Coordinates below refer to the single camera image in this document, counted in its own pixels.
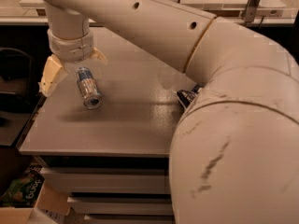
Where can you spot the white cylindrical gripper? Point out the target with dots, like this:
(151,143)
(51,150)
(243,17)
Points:
(71,48)

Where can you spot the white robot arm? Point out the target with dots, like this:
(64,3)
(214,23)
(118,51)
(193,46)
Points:
(234,157)

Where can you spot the silver blue redbull can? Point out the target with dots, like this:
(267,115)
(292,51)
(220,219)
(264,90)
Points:
(92,98)

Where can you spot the black office chair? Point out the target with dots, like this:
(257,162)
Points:
(18,84)

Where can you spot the grey drawer cabinet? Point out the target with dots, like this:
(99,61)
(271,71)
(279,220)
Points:
(112,161)

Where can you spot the blue potato chips bag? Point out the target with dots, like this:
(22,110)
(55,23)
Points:
(185,97)

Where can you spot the green snack bag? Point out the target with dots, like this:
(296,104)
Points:
(23,191)

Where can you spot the cardboard box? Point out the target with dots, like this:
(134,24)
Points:
(51,207)

